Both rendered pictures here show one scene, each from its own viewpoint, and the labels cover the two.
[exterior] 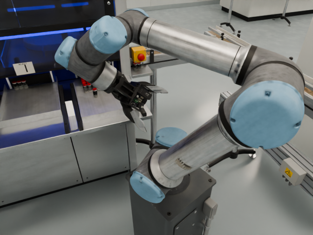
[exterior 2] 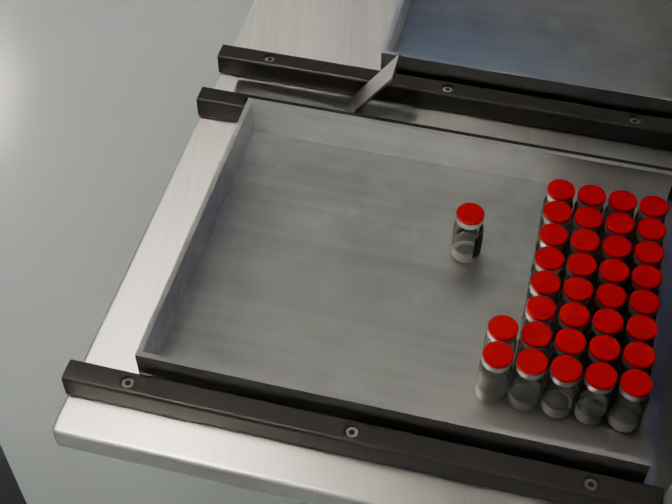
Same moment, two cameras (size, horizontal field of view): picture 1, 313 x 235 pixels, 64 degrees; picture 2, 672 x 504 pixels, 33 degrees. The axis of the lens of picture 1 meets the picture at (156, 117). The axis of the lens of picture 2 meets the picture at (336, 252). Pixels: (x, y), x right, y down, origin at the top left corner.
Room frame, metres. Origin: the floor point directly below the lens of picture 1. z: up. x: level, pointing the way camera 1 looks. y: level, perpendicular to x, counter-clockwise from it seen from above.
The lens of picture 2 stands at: (1.30, -0.20, 1.54)
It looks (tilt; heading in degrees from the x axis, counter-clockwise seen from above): 50 degrees down; 125
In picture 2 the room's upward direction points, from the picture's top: straight up
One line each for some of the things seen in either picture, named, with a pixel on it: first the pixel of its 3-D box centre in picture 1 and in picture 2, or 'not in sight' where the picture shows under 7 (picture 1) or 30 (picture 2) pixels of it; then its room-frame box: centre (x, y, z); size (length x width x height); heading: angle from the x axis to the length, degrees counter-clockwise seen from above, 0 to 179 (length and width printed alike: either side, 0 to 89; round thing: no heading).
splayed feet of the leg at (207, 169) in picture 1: (232, 156); not in sight; (1.43, -0.62, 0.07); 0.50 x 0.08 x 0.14; 111
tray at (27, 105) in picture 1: (31, 99); (596, 6); (1.03, 0.61, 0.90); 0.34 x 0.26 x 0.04; 21
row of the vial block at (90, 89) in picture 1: (100, 85); (543, 289); (1.14, 0.29, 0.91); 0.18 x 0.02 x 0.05; 111
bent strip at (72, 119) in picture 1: (71, 114); (312, 79); (0.88, 0.38, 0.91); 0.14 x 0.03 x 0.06; 21
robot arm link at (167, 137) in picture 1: (171, 148); not in sight; (0.62, -0.05, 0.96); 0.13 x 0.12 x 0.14; 154
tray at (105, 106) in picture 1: (104, 95); (421, 272); (1.06, 0.26, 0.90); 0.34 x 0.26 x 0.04; 21
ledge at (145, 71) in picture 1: (139, 70); not in sight; (1.39, 0.10, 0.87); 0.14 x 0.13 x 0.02; 21
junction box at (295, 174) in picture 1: (292, 171); not in sight; (0.91, -0.75, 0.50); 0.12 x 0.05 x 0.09; 21
